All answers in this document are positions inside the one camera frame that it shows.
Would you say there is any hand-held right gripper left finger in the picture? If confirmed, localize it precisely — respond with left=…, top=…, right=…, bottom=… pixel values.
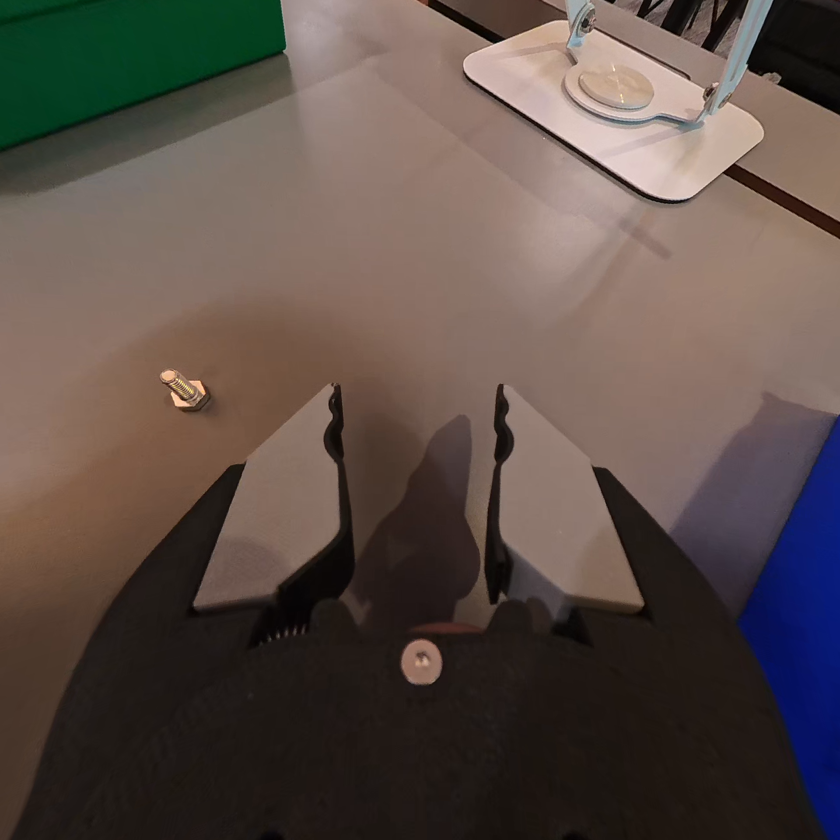
left=192, top=382, right=357, bottom=614

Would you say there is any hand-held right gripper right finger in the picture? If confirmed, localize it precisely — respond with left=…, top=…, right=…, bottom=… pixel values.
left=484, top=384, right=645, bottom=616

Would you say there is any short silver bolt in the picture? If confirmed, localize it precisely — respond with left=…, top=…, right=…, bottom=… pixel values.
left=159, top=367, right=212, bottom=413

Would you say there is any blue plastic bin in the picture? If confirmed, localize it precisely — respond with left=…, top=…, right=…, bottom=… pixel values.
left=736, top=413, right=840, bottom=840

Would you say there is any green plastic bin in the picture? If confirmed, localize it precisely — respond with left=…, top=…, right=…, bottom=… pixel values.
left=0, top=0, right=287, bottom=153

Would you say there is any white folding stand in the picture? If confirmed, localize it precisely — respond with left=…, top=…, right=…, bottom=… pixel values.
left=462, top=0, right=765, bottom=201

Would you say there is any black rectangular pad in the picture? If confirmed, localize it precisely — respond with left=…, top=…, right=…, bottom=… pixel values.
left=430, top=0, right=568, bottom=42

